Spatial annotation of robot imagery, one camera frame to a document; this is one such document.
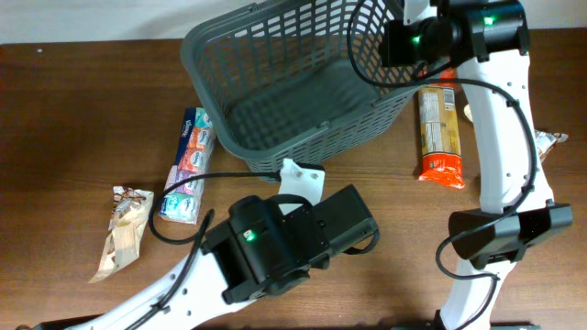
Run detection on grey plastic shopping basket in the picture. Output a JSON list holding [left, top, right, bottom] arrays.
[[181, 0, 415, 172]]

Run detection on Kleenex tissue multipack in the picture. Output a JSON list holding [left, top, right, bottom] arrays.
[[159, 107, 216, 225]]

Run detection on white brown panko bag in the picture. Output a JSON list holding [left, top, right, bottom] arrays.
[[481, 115, 569, 163]]

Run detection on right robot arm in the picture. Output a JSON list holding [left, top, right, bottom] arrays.
[[379, 1, 572, 329]]

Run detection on orange pasta package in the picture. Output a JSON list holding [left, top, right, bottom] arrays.
[[418, 82, 465, 189]]

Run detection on brown white snack bag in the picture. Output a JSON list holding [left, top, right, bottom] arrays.
[[89, 186, 154, 283]]

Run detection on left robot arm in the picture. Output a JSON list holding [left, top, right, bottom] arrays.
[[38, 185, 380, 330]]

